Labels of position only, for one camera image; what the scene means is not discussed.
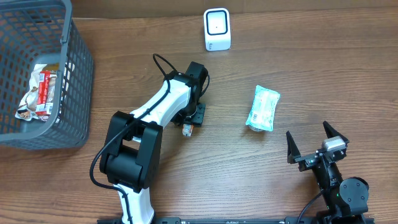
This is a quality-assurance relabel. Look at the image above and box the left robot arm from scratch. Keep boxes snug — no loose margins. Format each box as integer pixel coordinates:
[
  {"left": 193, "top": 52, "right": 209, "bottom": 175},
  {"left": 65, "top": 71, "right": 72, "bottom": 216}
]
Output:
[{"left": 92, "top": 62, "right": 210, "bottom": 223}]

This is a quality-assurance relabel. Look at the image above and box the teal wet wipes pack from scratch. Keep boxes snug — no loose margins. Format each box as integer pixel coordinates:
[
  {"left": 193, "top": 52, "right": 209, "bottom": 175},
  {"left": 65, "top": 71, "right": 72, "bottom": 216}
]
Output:
[{"left": 246, "top": 85, "right": 280, "bottom": 132}]

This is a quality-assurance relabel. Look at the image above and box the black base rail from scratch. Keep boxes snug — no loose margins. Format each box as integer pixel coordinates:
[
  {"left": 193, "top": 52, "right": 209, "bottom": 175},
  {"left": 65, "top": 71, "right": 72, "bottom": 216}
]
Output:
[{"left": 96, "top": 217, "right": 375, "bottom": 224}]

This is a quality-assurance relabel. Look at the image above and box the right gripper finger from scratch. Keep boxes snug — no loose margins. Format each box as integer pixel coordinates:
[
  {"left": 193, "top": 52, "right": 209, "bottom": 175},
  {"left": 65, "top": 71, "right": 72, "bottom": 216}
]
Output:
[
  {"left": 323, "top": 121, "right": 349, "bottom": 144},
  {"left": 286, "top": 131, "right": 301, "bottom": 164}
]

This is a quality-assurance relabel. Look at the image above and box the white barcode scanner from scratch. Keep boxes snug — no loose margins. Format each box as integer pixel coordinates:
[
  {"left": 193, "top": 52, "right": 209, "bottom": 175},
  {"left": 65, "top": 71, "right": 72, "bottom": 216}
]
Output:
[{"left": 203, "top": 7, "right": 231, "bottom": 52}]

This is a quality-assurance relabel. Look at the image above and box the red snack stick packet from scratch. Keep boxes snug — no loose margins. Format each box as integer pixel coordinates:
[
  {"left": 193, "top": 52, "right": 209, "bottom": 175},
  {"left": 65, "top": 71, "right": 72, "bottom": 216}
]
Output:
[{"left": 35, "top": 70, "right": 51, "bottom": 116}]

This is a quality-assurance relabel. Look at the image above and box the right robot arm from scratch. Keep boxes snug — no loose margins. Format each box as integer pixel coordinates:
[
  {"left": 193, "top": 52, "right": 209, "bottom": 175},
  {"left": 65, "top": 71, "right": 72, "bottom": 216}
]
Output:
[{"left": 286, "top": 121, "right": 374, "bottom": 224}]

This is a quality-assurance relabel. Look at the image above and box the grey plastic mesh basket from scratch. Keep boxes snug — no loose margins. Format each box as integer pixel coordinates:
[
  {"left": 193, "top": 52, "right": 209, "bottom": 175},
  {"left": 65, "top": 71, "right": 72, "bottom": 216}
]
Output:
[{"left": 1, "top": 1, "right": 95, "bottom": 150}]

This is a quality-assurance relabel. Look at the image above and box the orange Kleenex tissue pack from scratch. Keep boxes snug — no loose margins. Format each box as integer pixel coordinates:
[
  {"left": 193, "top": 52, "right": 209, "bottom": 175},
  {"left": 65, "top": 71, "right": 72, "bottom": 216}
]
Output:
[{"left": 182, "top": 124, "right": 193, "bottom": 137}]

